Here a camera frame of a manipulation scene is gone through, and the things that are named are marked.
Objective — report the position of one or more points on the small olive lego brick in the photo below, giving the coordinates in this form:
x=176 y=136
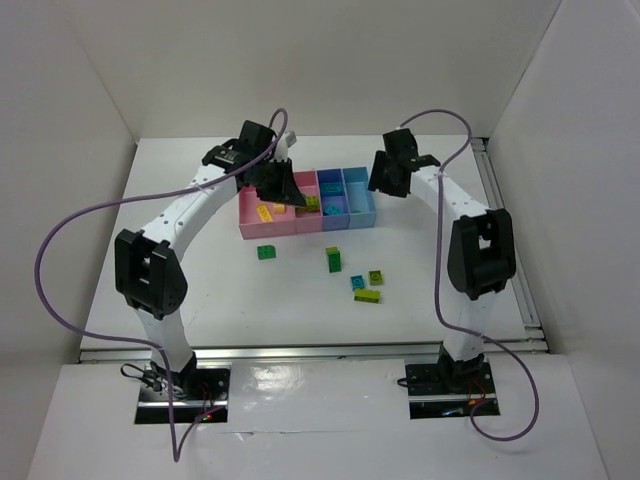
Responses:
x=376 y=278

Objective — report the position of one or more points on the dark green curved lego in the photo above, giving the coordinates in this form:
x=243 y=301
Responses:
x=266 y=252

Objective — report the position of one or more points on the cyan lego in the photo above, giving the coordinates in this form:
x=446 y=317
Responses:
x=334 y=210

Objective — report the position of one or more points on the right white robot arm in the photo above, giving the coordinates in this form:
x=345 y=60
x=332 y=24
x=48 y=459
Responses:
x=477 y=251

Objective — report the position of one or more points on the small pink container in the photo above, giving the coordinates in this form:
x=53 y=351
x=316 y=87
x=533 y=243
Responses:
x=308 y=221

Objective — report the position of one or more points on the light blue container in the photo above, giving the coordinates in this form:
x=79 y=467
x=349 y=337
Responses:
x=362 y=209

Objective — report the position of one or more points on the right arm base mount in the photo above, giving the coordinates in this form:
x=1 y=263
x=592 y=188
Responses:
x=431 y=397

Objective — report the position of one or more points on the long lime lego brick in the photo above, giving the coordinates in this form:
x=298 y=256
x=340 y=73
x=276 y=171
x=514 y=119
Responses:
x=367 y=295

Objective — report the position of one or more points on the cyan long lego brick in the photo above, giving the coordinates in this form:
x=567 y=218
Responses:
x=331 y=189

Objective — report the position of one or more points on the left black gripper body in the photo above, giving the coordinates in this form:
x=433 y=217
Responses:
x=273 y=179

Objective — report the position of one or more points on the large pink container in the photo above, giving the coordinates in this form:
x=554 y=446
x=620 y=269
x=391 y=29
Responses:
x=250 y=225

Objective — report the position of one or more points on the yellow lego plate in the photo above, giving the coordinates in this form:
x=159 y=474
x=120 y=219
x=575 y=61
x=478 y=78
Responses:
x=263 y=213

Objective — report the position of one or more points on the small cyan lego brick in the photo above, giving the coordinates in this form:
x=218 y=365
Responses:
x=357 y=282

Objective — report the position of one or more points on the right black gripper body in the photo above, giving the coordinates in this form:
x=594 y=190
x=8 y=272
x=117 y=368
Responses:
x=388 y=171

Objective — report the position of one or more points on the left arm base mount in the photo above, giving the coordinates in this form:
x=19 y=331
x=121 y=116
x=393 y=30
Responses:
x=210 y=391

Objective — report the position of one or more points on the aluminium rail front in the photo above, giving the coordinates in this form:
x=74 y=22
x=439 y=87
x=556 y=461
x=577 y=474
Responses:
x=272 y=353

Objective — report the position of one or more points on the lime lego stack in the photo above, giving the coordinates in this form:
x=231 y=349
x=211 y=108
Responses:
x=312 y=206

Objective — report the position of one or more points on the dark blue container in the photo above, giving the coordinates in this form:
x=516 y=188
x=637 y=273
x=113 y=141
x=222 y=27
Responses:
x=333 y=198

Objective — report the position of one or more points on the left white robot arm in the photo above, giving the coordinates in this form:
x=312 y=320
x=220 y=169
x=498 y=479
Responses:
x=148 y=270

